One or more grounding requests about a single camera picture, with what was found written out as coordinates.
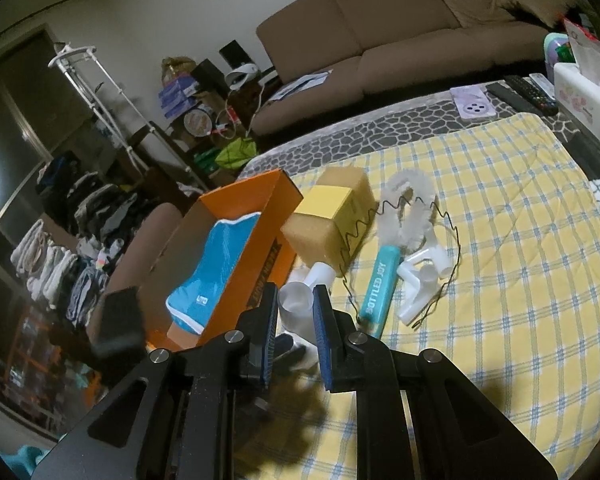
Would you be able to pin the white remote control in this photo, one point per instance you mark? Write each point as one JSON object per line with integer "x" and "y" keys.
{"x": 542, "y": 85}

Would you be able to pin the brown sofa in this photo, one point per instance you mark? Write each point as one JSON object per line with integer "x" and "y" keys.
{"x": 380, "y": 45}

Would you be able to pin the blue fabric pouch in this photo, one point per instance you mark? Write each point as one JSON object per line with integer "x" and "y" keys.
{"x": 215, "y": 270}

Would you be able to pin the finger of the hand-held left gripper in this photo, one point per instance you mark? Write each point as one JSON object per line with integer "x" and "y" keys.
{"x": 117, "y": 320}

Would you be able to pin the round tin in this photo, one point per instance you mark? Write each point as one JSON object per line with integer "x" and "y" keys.
{"x": 197, "y": 122}

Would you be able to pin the grey pebble pattern table mat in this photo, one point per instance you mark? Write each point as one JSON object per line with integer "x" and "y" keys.
{"x": 380, "y": 125}

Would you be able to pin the yellow plaid cloth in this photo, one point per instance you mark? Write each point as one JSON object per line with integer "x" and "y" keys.
{"x": 505, "y": 200}

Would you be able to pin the green and purple container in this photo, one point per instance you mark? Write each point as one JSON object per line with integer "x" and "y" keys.
{"x": 557, "y": 50}

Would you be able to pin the white drying rack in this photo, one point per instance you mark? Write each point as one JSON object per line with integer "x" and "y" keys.
{"x": 70, "y": 55}

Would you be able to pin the white headset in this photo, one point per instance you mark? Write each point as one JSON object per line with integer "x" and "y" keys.
{"x": 240, "y": 75}

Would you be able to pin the black curtain rod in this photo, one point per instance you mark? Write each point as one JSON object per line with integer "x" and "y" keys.
{"x": 45, "y": 12}

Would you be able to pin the red and white packet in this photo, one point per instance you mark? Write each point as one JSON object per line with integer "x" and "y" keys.
{"x": 592, "y": 52}

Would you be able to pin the stack of blue boxes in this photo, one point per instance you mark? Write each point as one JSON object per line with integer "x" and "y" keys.
{"x": 177, "y": 96}

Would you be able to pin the green bag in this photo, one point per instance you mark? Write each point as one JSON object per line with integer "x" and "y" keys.
{"x": 236, "y": 152}

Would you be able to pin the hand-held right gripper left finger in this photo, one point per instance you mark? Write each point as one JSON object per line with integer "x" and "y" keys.
{"x": 266, "y": 342}

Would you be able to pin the black box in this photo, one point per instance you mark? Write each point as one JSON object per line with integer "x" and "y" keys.
{"x": 235, "y": 55}

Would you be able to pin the white tissue box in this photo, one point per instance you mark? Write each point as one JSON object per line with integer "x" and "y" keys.
{"x": 582, "y": 100}

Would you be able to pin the orange cardboard box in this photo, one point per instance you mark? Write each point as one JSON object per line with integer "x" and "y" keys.
{"x": 275, "y": 240}

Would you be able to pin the papers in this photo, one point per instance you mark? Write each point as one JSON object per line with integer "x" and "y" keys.
{"x": 300, "y": 86}

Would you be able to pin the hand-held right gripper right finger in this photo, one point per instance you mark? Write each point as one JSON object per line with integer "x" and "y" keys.
{"x": 322, "y": 342}

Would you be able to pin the white plastic pipe fittings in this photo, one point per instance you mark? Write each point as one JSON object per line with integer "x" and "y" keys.
{"x": 412, "y": 300}

